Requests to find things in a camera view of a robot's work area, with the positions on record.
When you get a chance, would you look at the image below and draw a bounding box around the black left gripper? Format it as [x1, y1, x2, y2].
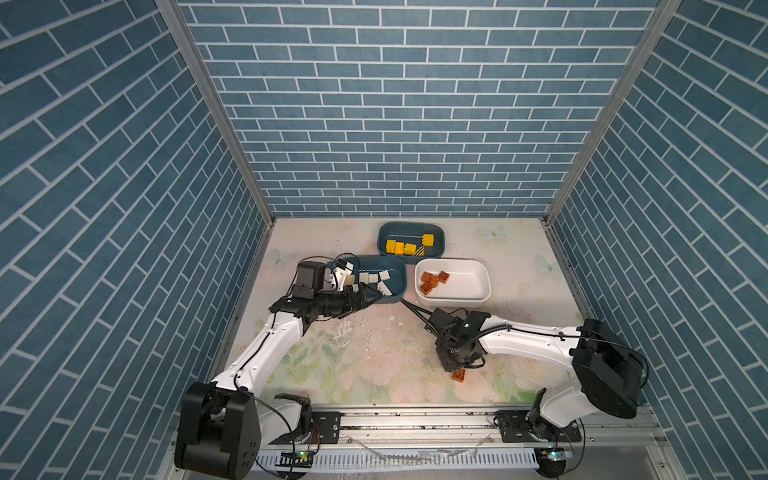
[312, 282, 381, 317]

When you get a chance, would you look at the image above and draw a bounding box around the long white lego brick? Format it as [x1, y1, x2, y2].
[333, 267, 355, 292]

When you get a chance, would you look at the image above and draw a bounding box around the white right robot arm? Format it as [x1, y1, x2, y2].
[422, 309, 647, 441]

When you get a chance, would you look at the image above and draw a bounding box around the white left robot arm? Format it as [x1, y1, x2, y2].
[174, 283, 385, 479]

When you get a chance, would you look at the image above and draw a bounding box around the near teal plastic bin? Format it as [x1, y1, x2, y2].
[334, 253, 408, 304]

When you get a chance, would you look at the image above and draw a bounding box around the teal plastic bin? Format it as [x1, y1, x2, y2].
[376, 221, 446, 264]
[334, 253, 408, 304]

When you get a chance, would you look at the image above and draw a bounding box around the white plastic bin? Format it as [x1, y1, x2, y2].
[414, 258, 492, 307]

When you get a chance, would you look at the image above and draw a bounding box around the far teal plastic bin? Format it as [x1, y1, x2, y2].
[376, 221, 446, 264]

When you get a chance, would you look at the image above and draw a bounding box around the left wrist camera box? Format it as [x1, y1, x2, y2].
[290, 260, 338, 300]

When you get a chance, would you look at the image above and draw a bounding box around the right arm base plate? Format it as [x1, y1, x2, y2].
[493, 410, 582, 443]

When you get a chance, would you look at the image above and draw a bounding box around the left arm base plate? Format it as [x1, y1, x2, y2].
[270, 411, 342, 446]

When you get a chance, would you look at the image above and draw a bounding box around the aluminium front rail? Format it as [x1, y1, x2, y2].
[290, 403, 683, 479]

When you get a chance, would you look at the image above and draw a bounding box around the aluminium corner post left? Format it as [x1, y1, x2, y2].
[156, 0, 275, 229]

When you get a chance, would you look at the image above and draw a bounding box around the aluminium corner post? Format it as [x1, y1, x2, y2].
[156, 0, 275, 229]
[543, 0, 681, 229]

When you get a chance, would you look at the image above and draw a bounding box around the aluminium corner post right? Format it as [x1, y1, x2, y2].
[543, 0, 681, 229]

